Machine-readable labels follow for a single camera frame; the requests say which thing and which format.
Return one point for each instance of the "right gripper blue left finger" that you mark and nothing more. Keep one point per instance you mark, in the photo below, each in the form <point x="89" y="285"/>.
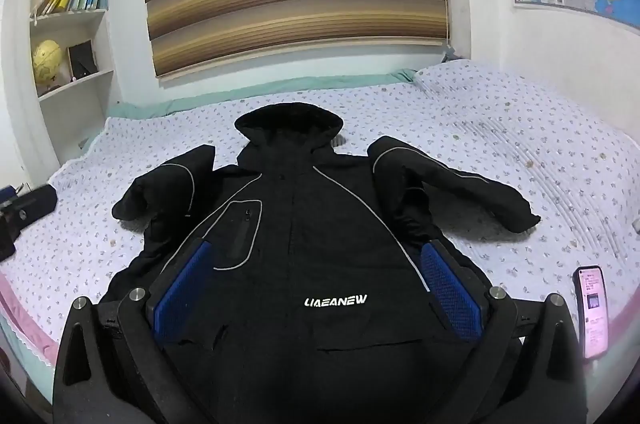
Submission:
<point x="174" y="293"/>

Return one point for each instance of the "small black picture frame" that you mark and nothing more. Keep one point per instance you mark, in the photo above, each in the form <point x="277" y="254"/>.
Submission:
<point x="81" y="60"/>

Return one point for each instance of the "green bed sheet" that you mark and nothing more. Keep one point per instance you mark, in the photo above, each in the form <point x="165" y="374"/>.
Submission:
<point x="381" y="106"/>

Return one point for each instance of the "yellow globe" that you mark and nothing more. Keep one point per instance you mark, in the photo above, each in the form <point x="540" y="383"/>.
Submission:
<point x="46" y="61"/>

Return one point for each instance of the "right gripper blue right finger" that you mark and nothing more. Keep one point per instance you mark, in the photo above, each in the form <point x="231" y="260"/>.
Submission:
<point x="459" y="292"/>

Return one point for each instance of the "floral white pillow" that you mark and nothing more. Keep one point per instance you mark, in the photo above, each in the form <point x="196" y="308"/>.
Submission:
<point x="465" y="84"/>

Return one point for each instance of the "black hooded jacket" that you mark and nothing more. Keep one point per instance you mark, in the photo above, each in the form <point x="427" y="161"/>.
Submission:
<point x="316" y="310"/>

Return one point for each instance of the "smartphone with lit screen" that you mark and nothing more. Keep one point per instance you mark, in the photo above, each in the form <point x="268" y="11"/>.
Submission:
<point x="592" y="307"/>

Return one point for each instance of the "white bookshelf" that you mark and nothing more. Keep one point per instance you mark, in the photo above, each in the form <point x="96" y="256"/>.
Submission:
<point x="55" y="122"/>

